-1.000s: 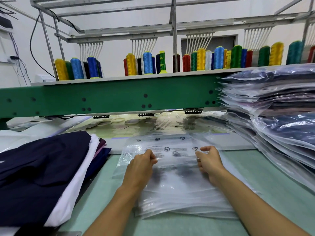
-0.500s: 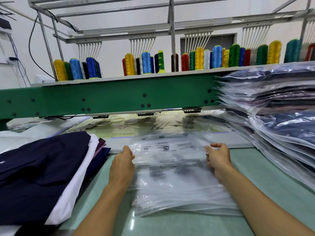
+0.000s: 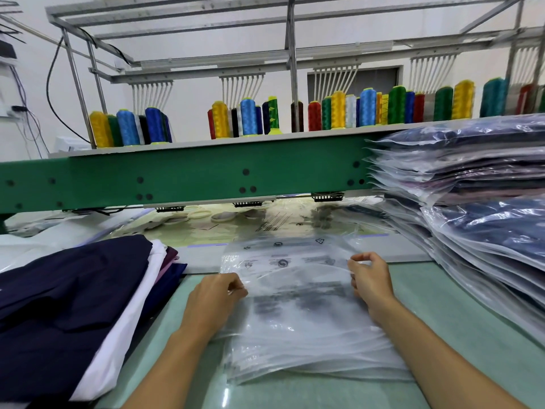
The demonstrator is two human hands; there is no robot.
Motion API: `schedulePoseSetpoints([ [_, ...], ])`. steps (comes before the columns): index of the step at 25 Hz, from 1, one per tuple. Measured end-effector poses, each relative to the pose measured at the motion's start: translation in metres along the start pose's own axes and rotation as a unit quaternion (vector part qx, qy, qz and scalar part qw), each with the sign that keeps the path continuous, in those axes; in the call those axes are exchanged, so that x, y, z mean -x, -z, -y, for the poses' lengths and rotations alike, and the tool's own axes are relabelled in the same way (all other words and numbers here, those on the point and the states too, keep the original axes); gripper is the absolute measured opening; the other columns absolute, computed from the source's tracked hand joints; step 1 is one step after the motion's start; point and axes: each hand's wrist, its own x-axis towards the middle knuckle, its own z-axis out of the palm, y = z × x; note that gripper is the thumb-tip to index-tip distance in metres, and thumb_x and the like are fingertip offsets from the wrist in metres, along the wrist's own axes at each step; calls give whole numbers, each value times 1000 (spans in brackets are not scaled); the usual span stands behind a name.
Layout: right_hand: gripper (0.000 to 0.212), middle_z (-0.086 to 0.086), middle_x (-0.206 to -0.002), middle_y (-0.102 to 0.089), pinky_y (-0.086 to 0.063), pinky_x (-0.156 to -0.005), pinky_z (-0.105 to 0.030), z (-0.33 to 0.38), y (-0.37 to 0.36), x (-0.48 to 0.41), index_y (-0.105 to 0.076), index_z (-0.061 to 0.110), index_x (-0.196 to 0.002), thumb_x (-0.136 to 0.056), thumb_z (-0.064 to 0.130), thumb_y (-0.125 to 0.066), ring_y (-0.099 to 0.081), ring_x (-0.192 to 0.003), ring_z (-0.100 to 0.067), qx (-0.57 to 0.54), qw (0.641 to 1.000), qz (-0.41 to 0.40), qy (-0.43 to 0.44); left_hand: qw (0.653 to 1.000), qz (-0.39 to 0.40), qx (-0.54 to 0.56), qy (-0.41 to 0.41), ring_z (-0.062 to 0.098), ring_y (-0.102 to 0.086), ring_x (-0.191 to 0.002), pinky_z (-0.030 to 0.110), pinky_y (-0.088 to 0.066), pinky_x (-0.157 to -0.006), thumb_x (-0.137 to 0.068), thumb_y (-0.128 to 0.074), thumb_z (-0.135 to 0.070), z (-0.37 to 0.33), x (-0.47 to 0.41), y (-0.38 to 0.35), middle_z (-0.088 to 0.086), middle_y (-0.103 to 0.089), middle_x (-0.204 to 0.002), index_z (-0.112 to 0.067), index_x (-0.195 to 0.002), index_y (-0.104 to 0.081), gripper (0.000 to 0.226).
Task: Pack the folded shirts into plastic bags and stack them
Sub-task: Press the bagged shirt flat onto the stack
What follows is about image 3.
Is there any white wall socket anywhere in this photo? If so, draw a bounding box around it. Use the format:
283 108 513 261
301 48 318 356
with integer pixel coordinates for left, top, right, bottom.
0 105 32 121

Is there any single clear plastic bag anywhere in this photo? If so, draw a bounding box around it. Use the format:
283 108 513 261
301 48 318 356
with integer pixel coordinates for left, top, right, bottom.
423 195 545 276

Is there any stack of plastic bags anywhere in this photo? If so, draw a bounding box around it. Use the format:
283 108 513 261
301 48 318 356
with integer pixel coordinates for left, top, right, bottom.
217 234 412 386

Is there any person's left forearm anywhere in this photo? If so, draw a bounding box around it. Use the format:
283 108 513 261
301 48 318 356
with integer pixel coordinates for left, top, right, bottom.
121 329 223 409

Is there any white box device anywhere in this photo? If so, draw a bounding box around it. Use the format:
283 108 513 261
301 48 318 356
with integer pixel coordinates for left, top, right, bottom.
51 136 91 156

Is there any grey metal thread rack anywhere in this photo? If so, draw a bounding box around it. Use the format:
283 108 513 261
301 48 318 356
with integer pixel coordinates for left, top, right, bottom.
47 0 545 147

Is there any blue shirt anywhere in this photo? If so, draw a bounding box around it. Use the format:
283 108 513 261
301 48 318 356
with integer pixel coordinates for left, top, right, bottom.
443 200 545 262

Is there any person's left hand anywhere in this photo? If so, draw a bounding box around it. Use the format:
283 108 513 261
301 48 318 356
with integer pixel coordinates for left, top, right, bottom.
181 272 249 343

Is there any person's right hand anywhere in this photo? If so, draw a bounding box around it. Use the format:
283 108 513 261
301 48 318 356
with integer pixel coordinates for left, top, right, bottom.
347 251 398 314

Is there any stack of bagged garments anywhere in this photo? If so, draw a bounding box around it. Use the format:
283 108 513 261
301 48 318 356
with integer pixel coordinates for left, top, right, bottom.
370 115 545 348

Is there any person's right forearm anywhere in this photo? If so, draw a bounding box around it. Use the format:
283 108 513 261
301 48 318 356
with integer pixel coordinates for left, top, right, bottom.
368 301 545 409

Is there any row of coloured thread spools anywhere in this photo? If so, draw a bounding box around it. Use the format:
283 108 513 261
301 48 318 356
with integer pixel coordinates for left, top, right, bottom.
87 78 545 149

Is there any wall router with antennas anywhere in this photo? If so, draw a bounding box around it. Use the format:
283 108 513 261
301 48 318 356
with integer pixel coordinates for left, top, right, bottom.
0 4 22 69

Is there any green machine beam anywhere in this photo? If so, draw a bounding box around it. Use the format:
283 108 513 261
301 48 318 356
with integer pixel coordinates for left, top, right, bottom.
0 132 384 215

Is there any black hanging cable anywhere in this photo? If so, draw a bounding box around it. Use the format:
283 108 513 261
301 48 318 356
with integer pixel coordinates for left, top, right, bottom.
44 34 93 147

